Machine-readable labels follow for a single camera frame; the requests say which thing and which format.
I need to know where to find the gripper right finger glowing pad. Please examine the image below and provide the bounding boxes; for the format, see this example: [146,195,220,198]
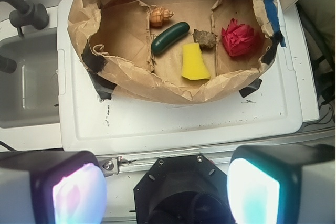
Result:
[227,144,335,223]

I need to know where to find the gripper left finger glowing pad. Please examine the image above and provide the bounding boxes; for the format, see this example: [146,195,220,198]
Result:
[1,151,107,223]

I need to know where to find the green plastic pickle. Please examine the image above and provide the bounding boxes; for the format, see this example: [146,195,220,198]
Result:
[151,22,190,55]

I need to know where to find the white plastic board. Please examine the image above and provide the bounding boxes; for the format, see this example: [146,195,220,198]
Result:
[57,0,303,155]

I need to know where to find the grey toy sink basin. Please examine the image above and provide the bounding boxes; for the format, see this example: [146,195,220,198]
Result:
[1,28,59,129]

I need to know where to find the yellow sponge piece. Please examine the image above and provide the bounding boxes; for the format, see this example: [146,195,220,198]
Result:
[181,43,211,81]

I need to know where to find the red crumpled tissue paper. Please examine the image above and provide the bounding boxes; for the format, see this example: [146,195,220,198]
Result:
[221,18,258,57]

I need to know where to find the brown rock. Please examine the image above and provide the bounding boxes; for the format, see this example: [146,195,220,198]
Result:
[193,29,217,49]

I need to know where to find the brown paper bag basin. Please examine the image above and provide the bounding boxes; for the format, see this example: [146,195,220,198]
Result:
[68,0,281,104]

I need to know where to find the grey toy faucet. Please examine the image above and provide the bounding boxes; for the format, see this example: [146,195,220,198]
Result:
[1,0,49,38]

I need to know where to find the blue tape strip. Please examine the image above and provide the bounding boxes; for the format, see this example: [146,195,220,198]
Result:
[263,0,286,47]

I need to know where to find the orange plastic seashell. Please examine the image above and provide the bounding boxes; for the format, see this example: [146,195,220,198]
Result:
[149,7,174,27]

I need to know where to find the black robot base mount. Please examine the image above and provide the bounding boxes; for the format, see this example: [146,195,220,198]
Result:
[133,156,236,223]

